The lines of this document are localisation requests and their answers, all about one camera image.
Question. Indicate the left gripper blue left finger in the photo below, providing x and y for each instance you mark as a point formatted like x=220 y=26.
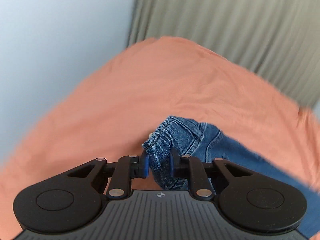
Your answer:
x=130 y=166

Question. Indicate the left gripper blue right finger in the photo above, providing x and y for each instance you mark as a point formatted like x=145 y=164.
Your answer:
x=189 y=167

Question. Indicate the blue denim jeans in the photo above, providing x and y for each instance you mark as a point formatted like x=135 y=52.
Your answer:
x=206 y=142

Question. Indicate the orange bed sheet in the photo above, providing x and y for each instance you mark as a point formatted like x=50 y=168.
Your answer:
x=112 y=112

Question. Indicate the beige pleated curtain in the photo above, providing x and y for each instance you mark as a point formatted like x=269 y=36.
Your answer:
x=276 y=39

